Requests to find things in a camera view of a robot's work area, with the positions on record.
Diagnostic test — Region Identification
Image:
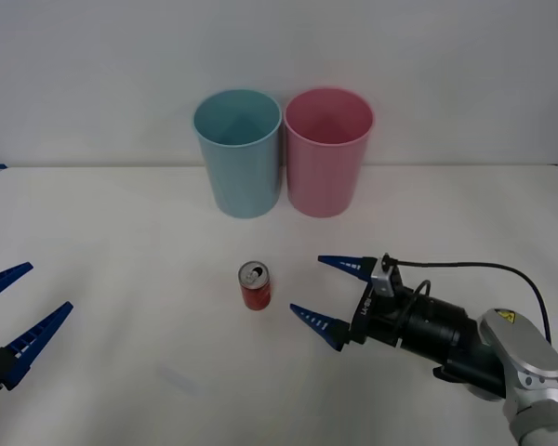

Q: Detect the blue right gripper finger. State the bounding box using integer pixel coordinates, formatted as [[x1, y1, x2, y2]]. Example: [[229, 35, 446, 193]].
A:
[[289, 303, 355, 353], [317, 254, 381, 286]]

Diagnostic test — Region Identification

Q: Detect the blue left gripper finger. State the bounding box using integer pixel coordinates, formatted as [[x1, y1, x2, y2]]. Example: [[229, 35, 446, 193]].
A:
[[0, 301, 74, 391], [0, 262, 34, 308]]

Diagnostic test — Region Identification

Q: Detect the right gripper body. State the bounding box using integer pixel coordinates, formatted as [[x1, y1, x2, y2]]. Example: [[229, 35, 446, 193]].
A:
[[348, 274, 419, 348]]

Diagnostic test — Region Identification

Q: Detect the red drink can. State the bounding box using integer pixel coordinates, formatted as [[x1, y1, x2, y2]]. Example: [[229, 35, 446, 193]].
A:
[[237, 260, 273, 312]]

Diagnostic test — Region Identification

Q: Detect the pink plastic bin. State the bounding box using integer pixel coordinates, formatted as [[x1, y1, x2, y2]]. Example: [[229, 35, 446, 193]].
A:
[[283, 86, 376, 218]]

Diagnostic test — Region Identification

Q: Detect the pale blue plastic bin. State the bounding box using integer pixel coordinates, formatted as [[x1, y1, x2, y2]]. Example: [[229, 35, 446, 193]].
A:
[[193, 88, 283, 220]]

